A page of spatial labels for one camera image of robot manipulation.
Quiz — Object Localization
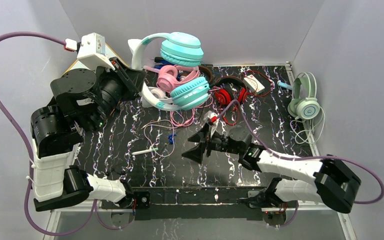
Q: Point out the teal white cat-ear headphones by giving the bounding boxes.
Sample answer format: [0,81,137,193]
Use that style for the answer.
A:
[127,32,210,112]

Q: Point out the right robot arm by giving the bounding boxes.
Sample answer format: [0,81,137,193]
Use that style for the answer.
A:
[182,123,361,214]

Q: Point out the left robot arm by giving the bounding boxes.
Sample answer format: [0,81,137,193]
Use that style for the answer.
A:
[30,57,147,212]

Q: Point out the pink headphones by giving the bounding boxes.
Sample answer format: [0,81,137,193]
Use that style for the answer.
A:
[143,65,200,93]

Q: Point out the red headphones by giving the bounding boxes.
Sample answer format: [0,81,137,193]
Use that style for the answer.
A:
[210,76,249,108]

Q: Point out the mint green headphones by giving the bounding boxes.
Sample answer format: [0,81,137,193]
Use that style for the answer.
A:
[287,72,326,144]

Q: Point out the blue black tool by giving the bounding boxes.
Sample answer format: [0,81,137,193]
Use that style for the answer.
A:
[153,57,172,69]

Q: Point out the white green marker pen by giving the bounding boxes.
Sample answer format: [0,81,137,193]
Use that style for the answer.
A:
[131,147,159,156]

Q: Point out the white red small box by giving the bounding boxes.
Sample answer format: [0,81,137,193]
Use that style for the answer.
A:
[243,74,265,95]

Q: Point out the light blue pen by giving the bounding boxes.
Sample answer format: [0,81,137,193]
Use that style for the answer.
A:
[277,81,293,91]

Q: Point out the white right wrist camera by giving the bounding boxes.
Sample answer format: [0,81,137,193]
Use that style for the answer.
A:
[203,110,219,136]

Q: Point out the white board yellow frame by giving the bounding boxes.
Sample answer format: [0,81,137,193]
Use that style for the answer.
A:
[64,43,129,74]

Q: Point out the black table front rail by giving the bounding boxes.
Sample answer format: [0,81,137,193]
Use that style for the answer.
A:
[100,187,287,222]

